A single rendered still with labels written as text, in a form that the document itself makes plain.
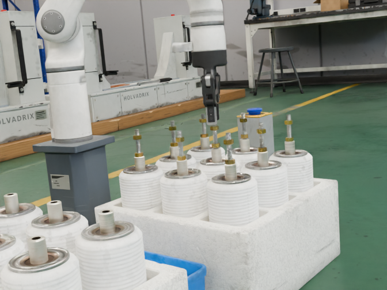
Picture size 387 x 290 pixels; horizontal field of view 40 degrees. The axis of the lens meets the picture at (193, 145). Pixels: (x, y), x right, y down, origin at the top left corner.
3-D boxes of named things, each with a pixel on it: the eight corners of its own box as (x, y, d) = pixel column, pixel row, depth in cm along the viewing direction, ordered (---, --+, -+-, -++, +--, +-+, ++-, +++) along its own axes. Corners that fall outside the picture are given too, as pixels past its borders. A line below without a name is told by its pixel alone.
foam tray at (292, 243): (102, 285, 118) (93, 207, 115) (206, 230, 148) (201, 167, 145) (253, 330, 94) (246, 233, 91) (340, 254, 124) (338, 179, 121)
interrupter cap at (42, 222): (21, 226, 83) (21, 222, 83) (60, 212, 89) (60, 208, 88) (52, 233, 78) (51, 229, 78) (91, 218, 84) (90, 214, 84)
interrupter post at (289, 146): (287, 157, 117) (286, 142, 117) (283, 155, 120) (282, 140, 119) (297, 155, 118) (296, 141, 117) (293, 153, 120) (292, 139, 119)
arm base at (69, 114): (46, 143, 131) (37, 73, 128) (73, 136, 139) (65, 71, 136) (75, 144, 126) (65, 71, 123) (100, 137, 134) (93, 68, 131)
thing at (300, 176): (282, 241, 116) (277, 160, 113) (266, 228, 125) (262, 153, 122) (322, 235, 118) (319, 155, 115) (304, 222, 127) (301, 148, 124)
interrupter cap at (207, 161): (241, 161, 116) (241, 158, 116) (215, 168, 112) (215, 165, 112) (218, 157, 122) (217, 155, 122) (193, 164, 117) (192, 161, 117)
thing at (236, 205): (272, 267, 103) (267, 177, 100) (236, 284, 97) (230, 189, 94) (238, 255, 110) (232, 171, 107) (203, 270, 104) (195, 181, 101)
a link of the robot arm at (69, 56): (44, 7, 131) (53, 76, 135) (31, 3, 122) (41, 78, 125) (81, 3, 131) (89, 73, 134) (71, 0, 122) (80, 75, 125)
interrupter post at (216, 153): (224, 162, 117) (223, 148, 116) (216, 164, 115) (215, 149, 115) (217, 161, 119) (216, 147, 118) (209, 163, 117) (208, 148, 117)
